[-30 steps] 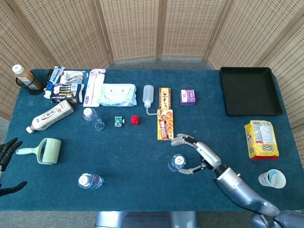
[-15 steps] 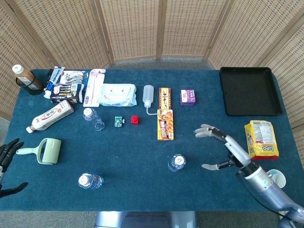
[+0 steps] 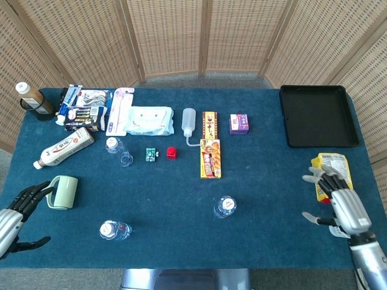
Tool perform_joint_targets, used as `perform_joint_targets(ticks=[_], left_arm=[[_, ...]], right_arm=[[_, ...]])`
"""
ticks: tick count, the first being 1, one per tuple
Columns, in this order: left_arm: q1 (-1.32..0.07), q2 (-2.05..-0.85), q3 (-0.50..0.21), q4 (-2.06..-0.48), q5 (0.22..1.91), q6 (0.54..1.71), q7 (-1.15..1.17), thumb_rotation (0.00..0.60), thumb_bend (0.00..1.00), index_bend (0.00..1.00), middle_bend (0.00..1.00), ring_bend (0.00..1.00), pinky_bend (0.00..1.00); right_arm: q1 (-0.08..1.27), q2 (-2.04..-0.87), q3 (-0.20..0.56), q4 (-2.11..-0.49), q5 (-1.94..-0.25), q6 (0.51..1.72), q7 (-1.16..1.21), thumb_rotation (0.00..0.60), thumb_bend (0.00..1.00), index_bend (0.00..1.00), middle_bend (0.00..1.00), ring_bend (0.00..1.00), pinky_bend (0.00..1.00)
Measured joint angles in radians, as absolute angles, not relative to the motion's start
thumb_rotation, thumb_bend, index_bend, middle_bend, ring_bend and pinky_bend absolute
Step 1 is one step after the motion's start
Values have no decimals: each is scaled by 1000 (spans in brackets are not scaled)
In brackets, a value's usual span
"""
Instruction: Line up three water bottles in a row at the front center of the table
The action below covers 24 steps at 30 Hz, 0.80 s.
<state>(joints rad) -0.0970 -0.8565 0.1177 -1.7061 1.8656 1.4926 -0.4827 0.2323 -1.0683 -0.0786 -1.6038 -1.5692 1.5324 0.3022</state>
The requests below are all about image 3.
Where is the purple box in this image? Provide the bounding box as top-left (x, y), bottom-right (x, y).
top-left (229, 113), bottom-right (250, 135)

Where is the blue white toothpaste tube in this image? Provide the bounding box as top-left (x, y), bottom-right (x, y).
top-left (55, 83), bottom-right (83, 126)

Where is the yellow snack bag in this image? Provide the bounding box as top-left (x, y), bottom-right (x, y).
top-left (311, 152), bottom-right (354, 205)

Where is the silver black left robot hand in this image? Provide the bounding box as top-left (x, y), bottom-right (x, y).
top-left (0, 181), bottom-right (52, 260)

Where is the pink toothbrush blister pack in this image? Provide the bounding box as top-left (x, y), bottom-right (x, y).
top-left (105, 87), bottom-right (135, 136)

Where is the pale blue wet wipes pack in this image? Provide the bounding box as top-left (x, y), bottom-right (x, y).
top-left (123, 106), bottom-right (175, 137)

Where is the clear water bottle purple label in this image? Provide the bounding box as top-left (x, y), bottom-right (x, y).
top-left (213, 195), bottom-right (238, 219)

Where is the pale green lint roller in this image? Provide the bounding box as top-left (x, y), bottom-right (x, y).
top-left (45, 175), bottom-right (79, 211)

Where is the small white plastic container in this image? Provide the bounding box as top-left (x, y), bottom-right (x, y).
top-left (328, 225), bottom-right (348, 239)

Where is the white razor blister pack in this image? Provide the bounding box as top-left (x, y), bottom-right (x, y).
top-left (75, 89), bottom-right (114, 108)

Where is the black plastic tray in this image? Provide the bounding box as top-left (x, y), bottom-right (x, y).
top-left (279, 85), bottom-right (360, 148)

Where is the yellow curry box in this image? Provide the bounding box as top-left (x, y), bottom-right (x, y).
top-left (200, 138), bottom-right (223, 179)

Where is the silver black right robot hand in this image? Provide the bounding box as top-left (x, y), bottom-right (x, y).
top-left (301, 164), bottom-right (372, 238)

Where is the blue tablecloth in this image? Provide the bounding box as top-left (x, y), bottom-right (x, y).
top-left (0, 87), bottom-right (387, 269)

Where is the white squeeze wash bottle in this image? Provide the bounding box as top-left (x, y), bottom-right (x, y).
top-left (181, 108), bottom-right (202, 148)

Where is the brown liquid bottle white cap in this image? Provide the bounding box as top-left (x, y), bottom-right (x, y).
top-left (15, 82), bottom-right (57, 122)

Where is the woven folding screen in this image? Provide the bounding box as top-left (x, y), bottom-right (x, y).
top-left (0, 0), bottom-right (387, 164)

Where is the white label milk tea bottle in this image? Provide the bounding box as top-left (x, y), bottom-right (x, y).
top-left (33, 126), bottom-right (95, 170)

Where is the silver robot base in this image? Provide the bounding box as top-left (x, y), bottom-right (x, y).
top-left (120, 268), bottom-right (252, 290)

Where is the dark battery pack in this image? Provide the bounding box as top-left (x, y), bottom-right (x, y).
top-left (63, 105), bottom-right (109, 133)

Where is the narrow red yellow box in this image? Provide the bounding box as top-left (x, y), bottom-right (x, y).
top-left (202, 111), bottom-right (218, 140)

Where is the clear water bottle nearly empty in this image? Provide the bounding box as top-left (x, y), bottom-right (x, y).
top-left (105, 137), bottom-right (134, 167)

